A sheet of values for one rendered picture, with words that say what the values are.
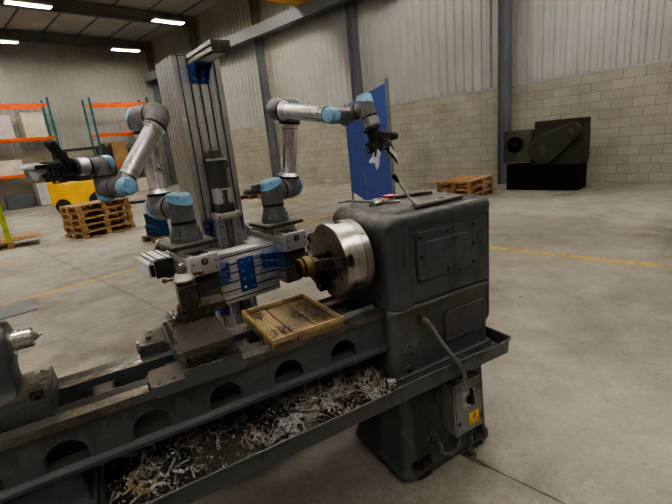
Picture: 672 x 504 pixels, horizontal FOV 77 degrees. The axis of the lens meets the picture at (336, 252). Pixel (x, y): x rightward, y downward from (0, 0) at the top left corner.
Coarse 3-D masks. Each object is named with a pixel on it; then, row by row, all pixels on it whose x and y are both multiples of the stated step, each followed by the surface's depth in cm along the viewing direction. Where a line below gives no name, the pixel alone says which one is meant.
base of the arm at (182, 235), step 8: (176, 224) 196; (184, 224) 197; (192, 224) 199; (176, 232) 197; (184, 232) 197; (192, 232) 198; (200, 232) 204; (176, 240) 197; (184, 240) 197; (192, 240) 198
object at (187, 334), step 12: (168, 324) 158; (180, 324) 153; (192, 324) 152; (216, 324) 150; (180, 336) 143; (192, 336) 142; (204, 336) 141; (216, 336) 140; (228, 336) 139; (180, 348) 136; (192, 348) 133; (204, 348) 134; (216, 348) 137; (228, 348) 139; (192, 360) 133
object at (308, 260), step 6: (300, 258) 169; (306, 258) 167; (312, 258) 167; (294, 264) 169; (300, 264) 165; (306, 264) 165; (312, 264) 166; (294, 270) 170; (300, 270) 165; (306, 270) 166; (312, 270) 167; (300, 276) 166; (306, 276) 168; (312, 276) 170
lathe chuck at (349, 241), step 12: (324, 228) 171; (336, 228) 166; (348, 228) 167; (324, 240) 173; (336, 240) 164; (348, 240) 163; (360, 240) 165; (336, 252) 166; (348, 252) 161; (360, 252) 163; (360, 264) 163; (336, 276) 171; (348, 276) 162; (360, 276) 165; (336, 288) 173; (348, 288) 166; (360, 288) 171
